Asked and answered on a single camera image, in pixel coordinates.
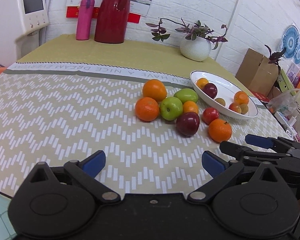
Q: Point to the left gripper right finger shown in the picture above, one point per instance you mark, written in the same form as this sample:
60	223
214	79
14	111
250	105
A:
224	174

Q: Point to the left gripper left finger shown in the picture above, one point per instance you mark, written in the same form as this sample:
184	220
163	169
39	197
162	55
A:
84	173

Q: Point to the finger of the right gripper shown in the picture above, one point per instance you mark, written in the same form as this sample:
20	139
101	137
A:
239	151
279	144

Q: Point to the brown longan ball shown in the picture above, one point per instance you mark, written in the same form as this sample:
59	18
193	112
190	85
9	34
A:
244	108
221	101

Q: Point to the small red orange peach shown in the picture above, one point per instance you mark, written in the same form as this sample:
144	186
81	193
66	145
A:
235	107

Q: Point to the dark red plum front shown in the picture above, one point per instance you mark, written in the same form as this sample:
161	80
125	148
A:
211	90

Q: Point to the dark red plum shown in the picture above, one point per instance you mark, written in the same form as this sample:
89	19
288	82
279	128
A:
188	124
211	90

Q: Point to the yellow orange fruit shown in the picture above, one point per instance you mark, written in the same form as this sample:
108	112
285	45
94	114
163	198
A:
202	82

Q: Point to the white power strip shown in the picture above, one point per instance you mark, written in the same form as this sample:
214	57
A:
284	123

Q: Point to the mandarin with stem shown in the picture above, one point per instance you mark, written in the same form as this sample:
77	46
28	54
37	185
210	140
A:
220	130

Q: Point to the clear plastic bag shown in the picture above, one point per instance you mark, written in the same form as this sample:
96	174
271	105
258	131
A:
284	103

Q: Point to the red tomato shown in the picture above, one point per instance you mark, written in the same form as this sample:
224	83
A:
209	115

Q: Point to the red round card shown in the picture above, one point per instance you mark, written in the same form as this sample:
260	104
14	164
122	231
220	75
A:
261	97

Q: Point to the dark red plum centre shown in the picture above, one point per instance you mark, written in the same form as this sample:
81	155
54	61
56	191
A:
188	124

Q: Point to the green shoe box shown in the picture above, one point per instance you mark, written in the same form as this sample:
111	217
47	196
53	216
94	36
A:
284	82

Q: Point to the white round plate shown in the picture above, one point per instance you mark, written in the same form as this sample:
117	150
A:
225	90

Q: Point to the small orange behind apple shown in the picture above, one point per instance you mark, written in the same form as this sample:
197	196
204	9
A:
190	106

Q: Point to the brown cardboard box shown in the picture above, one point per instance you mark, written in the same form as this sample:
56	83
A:
256	73

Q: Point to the green mango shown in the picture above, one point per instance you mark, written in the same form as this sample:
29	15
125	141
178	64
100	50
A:
186	94

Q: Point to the green apple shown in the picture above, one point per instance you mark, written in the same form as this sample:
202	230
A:
171	108

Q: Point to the dark purple potted plant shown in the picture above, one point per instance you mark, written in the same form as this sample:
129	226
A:
275	57

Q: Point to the left mandarin orange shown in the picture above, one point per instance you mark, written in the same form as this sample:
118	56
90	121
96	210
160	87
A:
147	109

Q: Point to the blue decorative paper fan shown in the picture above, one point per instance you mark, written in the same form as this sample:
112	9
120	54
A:
290	41

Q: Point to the white ribbed plant pot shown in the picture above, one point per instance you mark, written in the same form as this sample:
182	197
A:
196	50

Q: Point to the purple green trailing plant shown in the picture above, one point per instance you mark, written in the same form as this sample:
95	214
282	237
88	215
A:
192	32

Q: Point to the red thermos jug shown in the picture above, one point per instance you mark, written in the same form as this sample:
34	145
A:
112	21

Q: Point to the pink water bottle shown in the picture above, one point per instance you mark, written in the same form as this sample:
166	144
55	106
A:
84	19

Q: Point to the white water dispenser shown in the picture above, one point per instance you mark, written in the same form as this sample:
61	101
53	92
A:
20	23

